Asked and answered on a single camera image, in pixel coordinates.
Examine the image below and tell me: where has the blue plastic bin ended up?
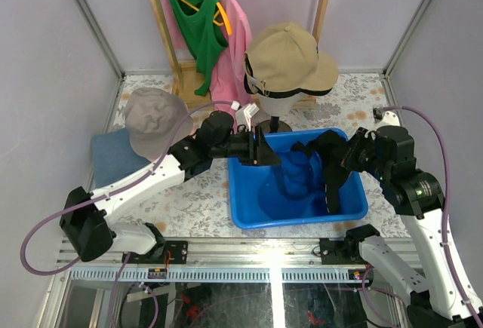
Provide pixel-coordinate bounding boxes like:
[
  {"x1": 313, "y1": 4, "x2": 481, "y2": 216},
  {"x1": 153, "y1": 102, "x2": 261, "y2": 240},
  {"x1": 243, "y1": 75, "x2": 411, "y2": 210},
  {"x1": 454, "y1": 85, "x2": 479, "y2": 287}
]
[{"x1": 228, "y1": 128, "x2": 368, "y2": 229}]

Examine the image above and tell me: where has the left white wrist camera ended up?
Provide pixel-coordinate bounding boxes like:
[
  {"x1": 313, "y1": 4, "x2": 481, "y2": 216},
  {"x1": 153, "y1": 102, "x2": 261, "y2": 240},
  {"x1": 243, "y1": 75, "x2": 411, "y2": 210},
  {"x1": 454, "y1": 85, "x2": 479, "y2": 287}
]
[{"x1": 230, "y1": 101, "x2": 260, "y2": 131}]

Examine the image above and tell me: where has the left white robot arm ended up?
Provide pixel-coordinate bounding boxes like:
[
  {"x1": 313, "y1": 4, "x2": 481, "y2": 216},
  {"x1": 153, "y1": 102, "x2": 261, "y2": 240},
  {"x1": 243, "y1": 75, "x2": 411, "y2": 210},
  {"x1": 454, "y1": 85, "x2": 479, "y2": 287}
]
[{"x1": 60, "y1": 111, "x2": 281, "y2": 264}]

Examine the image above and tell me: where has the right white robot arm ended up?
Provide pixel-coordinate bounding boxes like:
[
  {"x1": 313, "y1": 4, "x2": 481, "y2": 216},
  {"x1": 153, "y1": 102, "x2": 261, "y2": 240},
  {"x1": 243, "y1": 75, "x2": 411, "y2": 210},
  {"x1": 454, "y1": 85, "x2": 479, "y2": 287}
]
[{"x1": 331, "y1": 126, "x2": 482, "y2": 327}]

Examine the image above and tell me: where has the blue cap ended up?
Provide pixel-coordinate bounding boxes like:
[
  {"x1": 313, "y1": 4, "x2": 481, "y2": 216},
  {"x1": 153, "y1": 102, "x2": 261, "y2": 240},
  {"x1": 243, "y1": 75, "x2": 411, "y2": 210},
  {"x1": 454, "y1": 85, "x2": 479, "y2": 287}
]
[{"x1": 258, "y1": 142, "x2": 328, "y2": 220}]

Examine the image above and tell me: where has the folded blue cloth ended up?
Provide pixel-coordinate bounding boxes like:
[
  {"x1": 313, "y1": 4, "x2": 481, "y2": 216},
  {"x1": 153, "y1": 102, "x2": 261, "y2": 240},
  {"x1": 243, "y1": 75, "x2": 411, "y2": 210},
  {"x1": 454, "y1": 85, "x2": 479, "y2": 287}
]
[{"x1": 91, "y1": 128, "x2": 150, "y2": 188}]

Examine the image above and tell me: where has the aluminium rail base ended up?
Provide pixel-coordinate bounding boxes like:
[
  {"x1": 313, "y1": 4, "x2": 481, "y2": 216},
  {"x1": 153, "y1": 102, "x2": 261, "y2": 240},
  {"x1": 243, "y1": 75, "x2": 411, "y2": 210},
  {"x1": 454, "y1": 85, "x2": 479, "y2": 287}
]
[{"x1": 56, "y1": 235, "x2": 463, "y2": 284}]

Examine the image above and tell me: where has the khaki hat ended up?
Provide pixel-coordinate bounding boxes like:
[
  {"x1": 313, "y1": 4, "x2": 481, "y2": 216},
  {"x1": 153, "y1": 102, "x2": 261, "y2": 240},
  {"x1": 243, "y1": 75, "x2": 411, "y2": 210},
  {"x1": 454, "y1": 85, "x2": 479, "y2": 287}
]
[{"x1": 244, "y1": 22, "x2": 339, "y2": 92}]

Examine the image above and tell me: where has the beige mannequin head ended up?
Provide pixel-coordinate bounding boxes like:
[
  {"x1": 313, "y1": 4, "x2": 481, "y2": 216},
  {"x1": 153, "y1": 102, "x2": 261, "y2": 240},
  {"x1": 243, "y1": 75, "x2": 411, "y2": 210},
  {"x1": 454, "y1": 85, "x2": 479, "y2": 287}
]
[{"x1": 258, "y1": 93, "x2": 307, "y2": 134}]

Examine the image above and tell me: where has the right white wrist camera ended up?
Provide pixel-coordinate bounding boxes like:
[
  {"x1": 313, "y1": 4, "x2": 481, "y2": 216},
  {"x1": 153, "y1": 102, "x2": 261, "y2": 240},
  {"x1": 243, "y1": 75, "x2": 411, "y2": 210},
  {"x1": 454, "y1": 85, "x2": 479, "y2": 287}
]
[{"x1": 373, "y1": 108, "x2": 401, "y2": 130}]

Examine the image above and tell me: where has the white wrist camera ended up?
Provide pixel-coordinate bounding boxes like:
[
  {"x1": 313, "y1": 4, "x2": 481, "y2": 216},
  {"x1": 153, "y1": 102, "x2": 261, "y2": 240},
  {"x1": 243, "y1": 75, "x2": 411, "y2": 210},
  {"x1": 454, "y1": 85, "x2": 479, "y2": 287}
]
[
  {"x1": 230, "y1": 101, "x2": 260, "y2": 131},
  {"x1": 373, "y1": 108, "x2": 401, "y2": 130}
]

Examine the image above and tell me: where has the yellow hanger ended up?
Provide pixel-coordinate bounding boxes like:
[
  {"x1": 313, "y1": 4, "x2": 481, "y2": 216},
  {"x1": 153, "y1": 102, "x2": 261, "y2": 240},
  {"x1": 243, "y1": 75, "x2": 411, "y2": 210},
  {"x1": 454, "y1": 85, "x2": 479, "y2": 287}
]
[{"x1": 150, "y1": 0, "x2": 233, "y2": 37}]

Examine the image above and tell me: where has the pink t-shirt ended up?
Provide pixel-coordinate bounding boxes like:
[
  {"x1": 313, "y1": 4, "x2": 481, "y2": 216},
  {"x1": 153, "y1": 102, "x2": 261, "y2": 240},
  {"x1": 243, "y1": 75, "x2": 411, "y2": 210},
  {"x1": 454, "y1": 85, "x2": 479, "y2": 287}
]
[{"x1": 161, "y1": 0, "x2": 252, "y2": 105}]

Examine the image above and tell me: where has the grey bucket hat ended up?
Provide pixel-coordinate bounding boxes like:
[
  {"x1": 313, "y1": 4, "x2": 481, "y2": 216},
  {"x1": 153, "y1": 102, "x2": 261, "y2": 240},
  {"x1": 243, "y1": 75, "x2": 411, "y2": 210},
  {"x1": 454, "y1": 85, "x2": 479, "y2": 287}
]
[{"x1": 124, "y1": 87, "x2": 193, "y2": 161}]

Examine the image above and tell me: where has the green tank top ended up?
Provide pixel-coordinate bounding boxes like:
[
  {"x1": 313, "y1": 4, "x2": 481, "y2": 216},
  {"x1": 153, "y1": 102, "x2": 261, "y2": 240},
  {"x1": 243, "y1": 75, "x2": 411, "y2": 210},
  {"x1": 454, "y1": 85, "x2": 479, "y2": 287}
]
[{"x1": 168, "y1": 0, "x2": 228, "y2": 96}]

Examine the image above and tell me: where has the wooden clothes rack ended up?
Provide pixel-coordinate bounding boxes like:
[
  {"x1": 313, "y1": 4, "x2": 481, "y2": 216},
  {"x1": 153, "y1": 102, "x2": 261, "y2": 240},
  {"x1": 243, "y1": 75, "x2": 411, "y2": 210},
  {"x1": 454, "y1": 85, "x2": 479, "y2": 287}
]
[{"x1": 150, "y1": 0, "x2": 329, "y2": 108}]

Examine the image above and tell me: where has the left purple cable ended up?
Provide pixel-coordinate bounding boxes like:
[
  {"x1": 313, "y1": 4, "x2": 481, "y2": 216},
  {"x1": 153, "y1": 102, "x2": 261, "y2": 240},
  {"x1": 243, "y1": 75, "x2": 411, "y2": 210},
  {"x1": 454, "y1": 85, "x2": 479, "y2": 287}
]
[{"x1": 19, "y1": 100, "x2": 235, "y2": 277}]

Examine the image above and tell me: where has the black baseball cap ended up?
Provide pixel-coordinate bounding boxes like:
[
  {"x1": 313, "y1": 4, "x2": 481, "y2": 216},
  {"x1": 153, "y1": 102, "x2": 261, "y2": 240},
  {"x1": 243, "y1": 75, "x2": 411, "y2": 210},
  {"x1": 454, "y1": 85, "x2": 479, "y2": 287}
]
[
  {"x1": 244, "y1": 73, "x2": 334, "y2": 99},
  {"x1": 291, "y1": 130, "x2": 350, "y2": 214}
]

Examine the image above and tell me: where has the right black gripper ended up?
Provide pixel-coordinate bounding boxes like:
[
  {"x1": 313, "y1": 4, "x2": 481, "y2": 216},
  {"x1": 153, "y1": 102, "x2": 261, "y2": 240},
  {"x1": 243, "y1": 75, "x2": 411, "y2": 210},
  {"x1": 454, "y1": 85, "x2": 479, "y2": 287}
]
[{"x1": 332, "y1": 127, "x2": 390, "y2": 182}]

